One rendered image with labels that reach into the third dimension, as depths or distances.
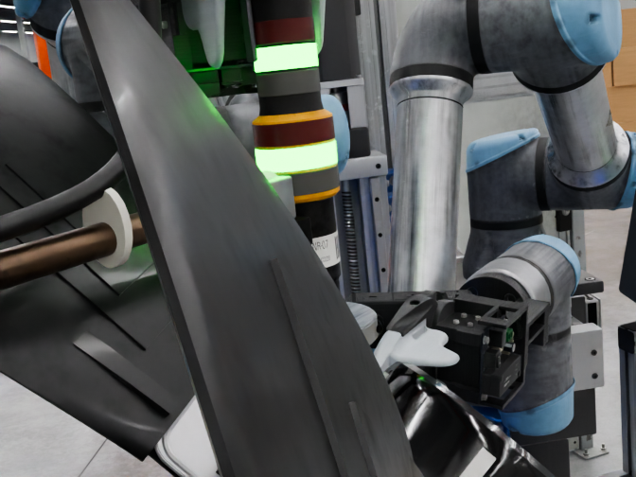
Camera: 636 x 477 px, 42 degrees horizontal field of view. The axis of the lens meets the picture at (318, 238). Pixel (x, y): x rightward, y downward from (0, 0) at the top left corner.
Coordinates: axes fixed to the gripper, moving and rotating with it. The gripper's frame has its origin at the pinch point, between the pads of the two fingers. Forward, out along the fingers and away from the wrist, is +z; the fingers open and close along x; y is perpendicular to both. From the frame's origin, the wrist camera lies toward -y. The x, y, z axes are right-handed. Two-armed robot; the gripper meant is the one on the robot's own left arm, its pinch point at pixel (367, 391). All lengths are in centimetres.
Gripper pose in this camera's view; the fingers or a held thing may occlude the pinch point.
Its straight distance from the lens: 61.1
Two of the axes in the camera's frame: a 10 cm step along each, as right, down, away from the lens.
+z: -5.4, 2.4, -8.1
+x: 0.2, 9.6, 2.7
